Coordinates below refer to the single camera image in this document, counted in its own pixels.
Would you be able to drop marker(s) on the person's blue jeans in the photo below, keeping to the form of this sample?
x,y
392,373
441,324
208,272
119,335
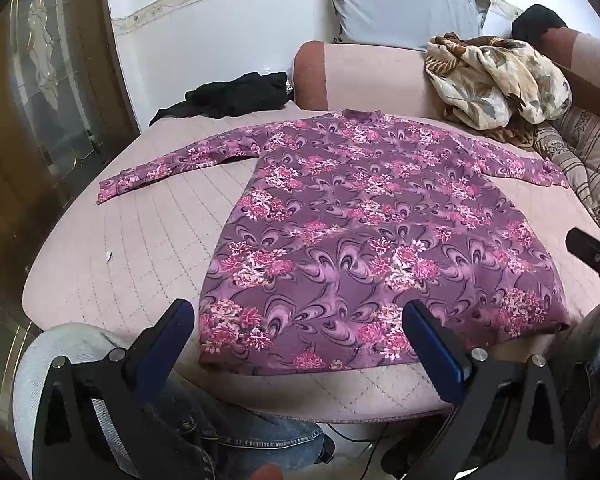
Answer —
x,y
270,440

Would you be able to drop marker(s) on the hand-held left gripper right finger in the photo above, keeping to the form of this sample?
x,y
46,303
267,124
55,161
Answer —
x,y
432,355

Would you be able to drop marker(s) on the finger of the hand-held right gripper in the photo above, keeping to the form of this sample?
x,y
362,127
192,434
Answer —
x,y
592,255

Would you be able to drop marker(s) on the black cloth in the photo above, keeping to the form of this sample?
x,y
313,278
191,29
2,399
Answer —
x,y
235,95
537,22

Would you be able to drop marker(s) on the grey pillow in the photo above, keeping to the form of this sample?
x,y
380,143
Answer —
x,y
405,5

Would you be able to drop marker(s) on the wooden door with glass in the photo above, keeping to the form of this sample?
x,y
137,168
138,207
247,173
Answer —
x,y
45,110

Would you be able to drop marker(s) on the beige floral blanket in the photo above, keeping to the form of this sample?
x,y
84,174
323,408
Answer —
x,y
500,85

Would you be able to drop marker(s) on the pink bolster cushion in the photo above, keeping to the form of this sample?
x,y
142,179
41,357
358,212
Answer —
x,y
360,75

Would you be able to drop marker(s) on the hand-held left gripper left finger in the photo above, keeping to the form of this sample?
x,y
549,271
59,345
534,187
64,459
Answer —
x,y
177,330

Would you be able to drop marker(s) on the striped patterned cushion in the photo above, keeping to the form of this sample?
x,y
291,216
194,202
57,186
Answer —
x,y
590,160

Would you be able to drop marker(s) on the pink quilted bed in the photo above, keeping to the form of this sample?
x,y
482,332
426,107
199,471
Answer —
x,y
130,270

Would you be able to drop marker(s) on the purple floral dress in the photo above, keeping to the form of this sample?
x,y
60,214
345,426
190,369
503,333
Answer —
x,y
360,210

